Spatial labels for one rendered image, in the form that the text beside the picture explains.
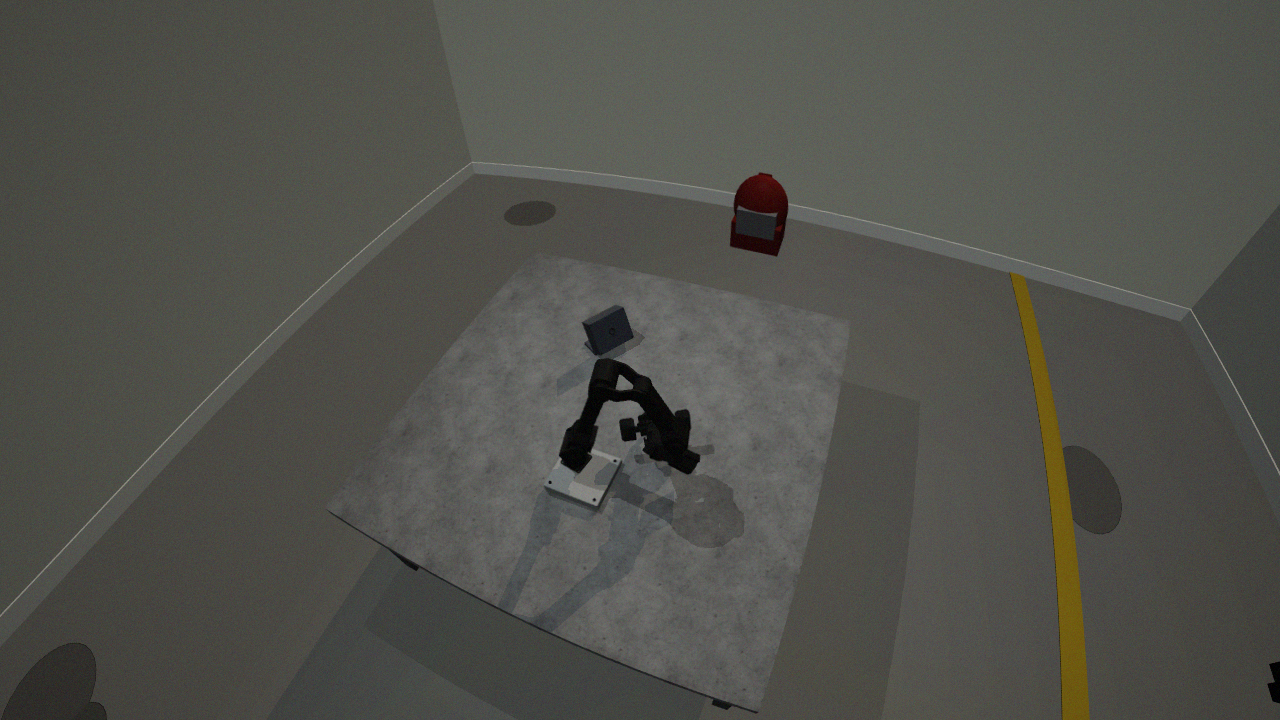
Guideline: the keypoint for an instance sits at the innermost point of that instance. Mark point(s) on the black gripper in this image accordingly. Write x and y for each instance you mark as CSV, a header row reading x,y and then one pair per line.
x,y
645,426

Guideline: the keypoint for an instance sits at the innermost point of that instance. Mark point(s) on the dark grey panel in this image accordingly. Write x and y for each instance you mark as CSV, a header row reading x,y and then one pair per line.
x,y
607,330

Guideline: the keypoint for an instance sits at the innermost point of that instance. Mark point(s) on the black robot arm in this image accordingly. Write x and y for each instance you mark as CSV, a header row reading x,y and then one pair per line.
x,y
670,444

